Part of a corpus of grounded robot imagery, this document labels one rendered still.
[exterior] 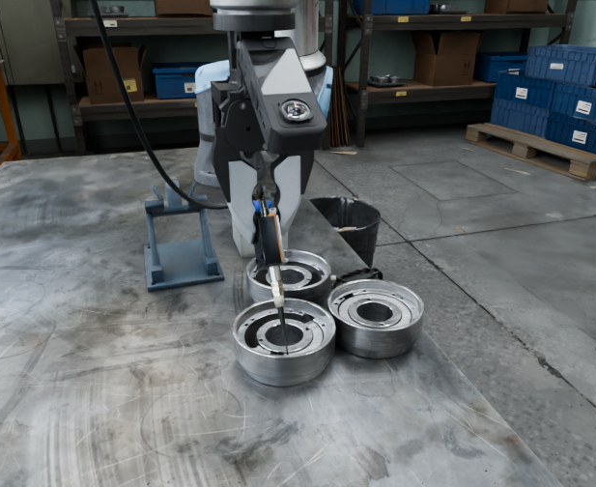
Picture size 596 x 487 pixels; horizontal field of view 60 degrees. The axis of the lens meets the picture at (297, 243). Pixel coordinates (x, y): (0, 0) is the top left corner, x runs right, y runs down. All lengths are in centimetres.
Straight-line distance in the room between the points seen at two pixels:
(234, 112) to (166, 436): 29
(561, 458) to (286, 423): 128
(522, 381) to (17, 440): 162
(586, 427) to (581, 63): 295
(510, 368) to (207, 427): 155
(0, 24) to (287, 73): 396
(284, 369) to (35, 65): 396
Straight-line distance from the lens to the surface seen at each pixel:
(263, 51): 46
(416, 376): 55
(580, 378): 201
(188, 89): 406
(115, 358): 59
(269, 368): 51
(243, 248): 75
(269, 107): 40
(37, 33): 430
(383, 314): 61
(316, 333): 55
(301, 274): 66
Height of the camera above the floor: 115
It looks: 26 degrees down
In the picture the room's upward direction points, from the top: straight up
